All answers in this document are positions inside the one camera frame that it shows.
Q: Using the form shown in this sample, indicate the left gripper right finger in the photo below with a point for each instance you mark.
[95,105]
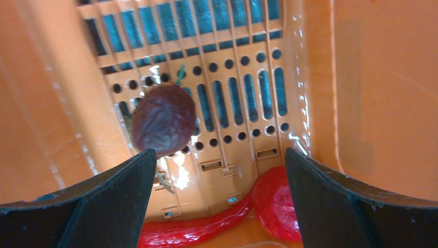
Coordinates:
[335,210]

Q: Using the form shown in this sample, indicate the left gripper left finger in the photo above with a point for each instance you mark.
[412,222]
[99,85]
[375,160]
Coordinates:
[106,210]

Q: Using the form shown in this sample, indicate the orange plastic basket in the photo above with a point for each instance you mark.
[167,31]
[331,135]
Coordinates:
[371,89]

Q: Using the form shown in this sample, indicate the red toy tomato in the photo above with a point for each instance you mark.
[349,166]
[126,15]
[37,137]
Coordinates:
[273,205]

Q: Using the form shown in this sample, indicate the dark purple toy plum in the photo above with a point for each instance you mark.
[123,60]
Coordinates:
[164,119]

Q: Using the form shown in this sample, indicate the orange slatted tray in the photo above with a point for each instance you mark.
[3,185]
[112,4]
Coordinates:
[241,62]

